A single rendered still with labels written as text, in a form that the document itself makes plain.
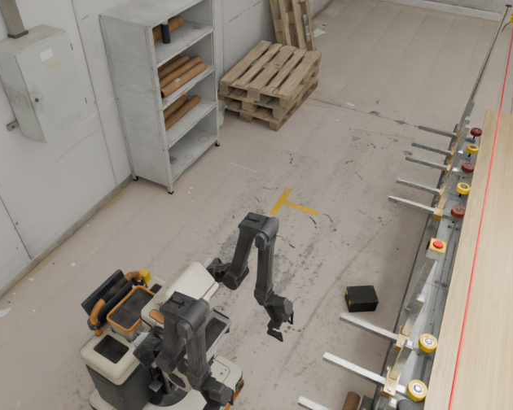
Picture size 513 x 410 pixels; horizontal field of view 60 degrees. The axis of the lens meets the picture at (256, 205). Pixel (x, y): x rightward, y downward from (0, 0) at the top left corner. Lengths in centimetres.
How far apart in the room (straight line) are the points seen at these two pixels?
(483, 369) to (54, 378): 246
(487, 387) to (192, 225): 253
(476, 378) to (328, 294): 147
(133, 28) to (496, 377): 302
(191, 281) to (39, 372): 178
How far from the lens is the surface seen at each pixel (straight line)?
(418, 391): 215
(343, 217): 402
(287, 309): 187
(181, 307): 136
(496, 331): 247
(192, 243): 372
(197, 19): 424
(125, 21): 350
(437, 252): 223
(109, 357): 227
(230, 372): 275
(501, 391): 230
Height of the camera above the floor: 274
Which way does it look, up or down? 43 degrees down
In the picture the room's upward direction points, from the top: 2 degrees clockwise
